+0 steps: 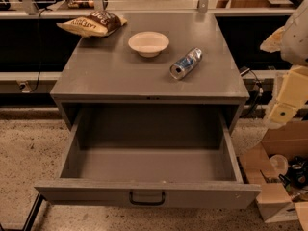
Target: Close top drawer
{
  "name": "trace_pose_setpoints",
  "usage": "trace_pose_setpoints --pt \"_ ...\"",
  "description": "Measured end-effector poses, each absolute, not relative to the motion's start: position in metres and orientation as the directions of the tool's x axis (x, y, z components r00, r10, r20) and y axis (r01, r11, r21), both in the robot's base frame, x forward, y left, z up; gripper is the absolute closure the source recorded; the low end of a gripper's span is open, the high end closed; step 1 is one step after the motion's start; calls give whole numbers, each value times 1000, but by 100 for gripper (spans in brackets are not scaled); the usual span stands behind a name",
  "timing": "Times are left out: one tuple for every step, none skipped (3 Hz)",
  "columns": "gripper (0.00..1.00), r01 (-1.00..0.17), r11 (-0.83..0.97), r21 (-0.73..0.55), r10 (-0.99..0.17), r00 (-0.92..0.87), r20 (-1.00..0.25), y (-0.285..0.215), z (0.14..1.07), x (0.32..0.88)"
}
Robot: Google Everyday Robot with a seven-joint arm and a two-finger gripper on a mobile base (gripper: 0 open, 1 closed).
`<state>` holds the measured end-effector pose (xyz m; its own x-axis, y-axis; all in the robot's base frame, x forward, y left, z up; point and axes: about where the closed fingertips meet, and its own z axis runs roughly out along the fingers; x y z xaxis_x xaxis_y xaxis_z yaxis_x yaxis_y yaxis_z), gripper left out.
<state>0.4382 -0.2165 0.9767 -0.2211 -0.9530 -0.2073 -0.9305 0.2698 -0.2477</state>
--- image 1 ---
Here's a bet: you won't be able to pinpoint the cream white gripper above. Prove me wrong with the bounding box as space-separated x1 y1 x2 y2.
260 26 308 129

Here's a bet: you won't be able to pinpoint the grey top drawer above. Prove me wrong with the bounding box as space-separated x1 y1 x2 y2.
36 104 261 209

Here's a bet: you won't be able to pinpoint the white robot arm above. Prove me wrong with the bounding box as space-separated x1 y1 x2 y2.
260 0 308 129

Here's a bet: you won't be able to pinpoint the clear plastic cup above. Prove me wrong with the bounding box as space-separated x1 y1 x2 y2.
269 154 289 175

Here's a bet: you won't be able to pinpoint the open cardboard box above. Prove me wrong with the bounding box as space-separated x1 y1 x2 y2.
240 121 308 231

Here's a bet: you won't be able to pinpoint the dark bottles in box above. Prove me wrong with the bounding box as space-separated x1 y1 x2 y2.
279 156 308 189

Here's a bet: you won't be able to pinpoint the silver blue soda can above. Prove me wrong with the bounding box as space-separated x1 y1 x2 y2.
169 47 203 80

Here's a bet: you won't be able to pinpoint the white paper bowl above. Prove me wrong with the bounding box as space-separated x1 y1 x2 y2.
128 32 169 58

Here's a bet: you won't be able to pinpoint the grey metal cabinet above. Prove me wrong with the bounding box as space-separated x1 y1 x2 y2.
49 11 250 134

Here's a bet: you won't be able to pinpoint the yellow brown chip bag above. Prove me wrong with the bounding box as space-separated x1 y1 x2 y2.
57 11 127 38

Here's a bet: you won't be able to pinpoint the black cables right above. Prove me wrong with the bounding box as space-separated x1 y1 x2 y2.
239 66 265 119

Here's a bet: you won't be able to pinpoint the black drawer handle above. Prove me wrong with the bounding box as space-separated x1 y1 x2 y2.
129 191 166 207

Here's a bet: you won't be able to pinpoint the black power cable left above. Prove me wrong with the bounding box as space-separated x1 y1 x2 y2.
29 7 52 93

